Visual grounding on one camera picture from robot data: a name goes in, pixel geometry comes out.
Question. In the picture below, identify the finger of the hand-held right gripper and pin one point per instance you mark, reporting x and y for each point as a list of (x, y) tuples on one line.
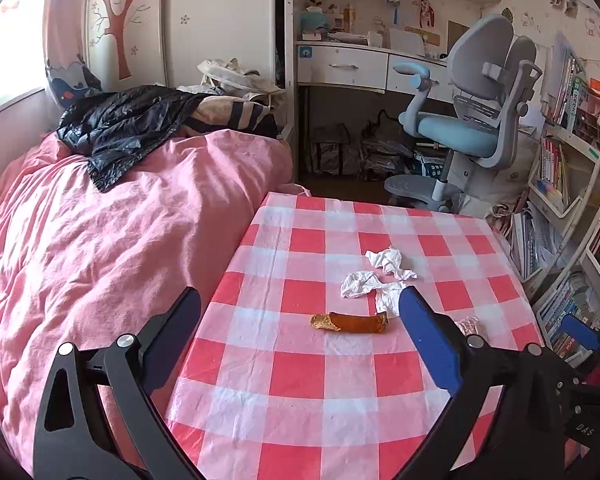
[(580, 331)]

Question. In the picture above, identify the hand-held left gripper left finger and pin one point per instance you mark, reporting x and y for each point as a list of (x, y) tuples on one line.
[(180, 327)]

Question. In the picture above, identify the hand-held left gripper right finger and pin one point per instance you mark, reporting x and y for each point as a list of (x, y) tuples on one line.
[(430, 340)]

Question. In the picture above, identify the clear plastic wrapper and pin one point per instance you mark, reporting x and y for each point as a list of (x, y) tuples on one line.
[(467, 325)]

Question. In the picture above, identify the white tissue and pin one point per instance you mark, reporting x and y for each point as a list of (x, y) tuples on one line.
[(360, 282), (390, 260)]

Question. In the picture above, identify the row of colourful books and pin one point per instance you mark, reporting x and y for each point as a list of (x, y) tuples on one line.
[(560, 315)]

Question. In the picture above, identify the stack of white magazines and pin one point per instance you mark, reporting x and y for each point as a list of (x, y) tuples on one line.
[(535, 245)]

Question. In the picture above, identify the red checkered tablecloth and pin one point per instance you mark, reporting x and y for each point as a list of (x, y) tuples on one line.
[(280, 360)]

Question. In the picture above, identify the pink bed blanket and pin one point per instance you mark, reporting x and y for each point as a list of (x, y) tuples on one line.
[(105, 240)]

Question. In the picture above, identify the row of red books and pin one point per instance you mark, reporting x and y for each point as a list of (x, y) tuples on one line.
[(555, 170)]

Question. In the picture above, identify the white fabric bag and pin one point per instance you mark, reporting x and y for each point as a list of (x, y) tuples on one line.
[(510, 175)]

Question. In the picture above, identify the white bookshelf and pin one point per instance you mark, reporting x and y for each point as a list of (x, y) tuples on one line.
[(580, 160)]

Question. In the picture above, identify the blue plastic basket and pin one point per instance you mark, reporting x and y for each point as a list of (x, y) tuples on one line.
[(428, 167)]

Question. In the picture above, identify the black bag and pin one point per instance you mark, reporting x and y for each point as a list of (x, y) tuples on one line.
[(385, 152)]

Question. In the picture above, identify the black puffer jacket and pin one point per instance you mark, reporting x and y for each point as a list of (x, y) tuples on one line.
[(120, 125)]

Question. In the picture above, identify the grey and blue desk chair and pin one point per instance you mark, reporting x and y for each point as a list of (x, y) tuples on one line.
[(460, 130)]

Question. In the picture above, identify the beige striped pillow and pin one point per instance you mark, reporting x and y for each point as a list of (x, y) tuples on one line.
[(230, 112)]

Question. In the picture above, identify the row of tall books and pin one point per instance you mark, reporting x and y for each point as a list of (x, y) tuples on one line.
[(570, 90)]

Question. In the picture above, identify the beige tote bag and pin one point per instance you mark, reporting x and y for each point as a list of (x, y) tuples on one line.
[(230, 72)]

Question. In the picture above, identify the white desk with drawers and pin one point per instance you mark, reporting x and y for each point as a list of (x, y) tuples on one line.
[(345, 67)]

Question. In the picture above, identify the white paper sheets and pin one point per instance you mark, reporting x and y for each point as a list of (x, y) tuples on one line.
[(406, 41)]

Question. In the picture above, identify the white wardrobe with tree decal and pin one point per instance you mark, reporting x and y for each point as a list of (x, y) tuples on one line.
[(205, 20)]

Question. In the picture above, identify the brown cork board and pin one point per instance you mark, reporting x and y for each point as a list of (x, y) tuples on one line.
[(458, 32)]

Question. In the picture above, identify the pink curtain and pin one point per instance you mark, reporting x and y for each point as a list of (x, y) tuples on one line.
[(62, 35)]

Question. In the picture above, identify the window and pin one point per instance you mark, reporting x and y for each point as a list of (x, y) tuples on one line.
[(10, 60)]

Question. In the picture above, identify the teal box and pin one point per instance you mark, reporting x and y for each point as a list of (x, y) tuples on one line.
[(314, 21)]

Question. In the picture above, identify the hanging wall photos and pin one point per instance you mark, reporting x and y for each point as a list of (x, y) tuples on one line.
[(564, 1)]

